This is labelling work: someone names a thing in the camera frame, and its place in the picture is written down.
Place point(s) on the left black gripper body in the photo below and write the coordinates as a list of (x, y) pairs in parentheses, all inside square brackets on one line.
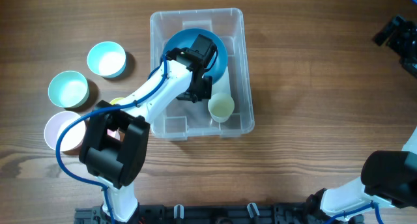
[(194, 96)]

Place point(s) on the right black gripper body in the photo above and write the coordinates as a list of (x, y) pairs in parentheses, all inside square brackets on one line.
[(397, 37)]

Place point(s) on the cream cup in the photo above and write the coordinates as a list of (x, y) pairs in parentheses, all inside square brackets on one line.
[(221, 106)]

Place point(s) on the clear plastic storage container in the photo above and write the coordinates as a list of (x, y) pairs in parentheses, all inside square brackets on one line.
[(183, 119)]

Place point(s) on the dark blue bowl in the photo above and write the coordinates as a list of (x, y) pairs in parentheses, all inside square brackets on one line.
[(185, 38)]

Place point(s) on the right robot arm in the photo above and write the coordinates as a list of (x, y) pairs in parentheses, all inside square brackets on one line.
[(388, 177)]

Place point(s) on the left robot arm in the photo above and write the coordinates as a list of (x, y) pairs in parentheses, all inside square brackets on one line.
[(115, 144)]

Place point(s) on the white label in container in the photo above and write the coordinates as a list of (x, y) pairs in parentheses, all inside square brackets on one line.
[(223, 84)]

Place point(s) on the yellow cup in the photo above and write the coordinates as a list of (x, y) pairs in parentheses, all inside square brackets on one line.
[(116, 100)]

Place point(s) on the pink cup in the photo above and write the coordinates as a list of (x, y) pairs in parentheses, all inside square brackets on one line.
[(114, 134)]

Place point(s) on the light blue cup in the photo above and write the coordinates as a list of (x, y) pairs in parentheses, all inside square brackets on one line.
[(107, 59)]

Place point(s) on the mint green cup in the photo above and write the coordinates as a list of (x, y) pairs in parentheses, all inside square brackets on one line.
[(69, 89)]

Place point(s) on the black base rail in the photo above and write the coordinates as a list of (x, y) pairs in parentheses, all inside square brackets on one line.
[(278, 213)]

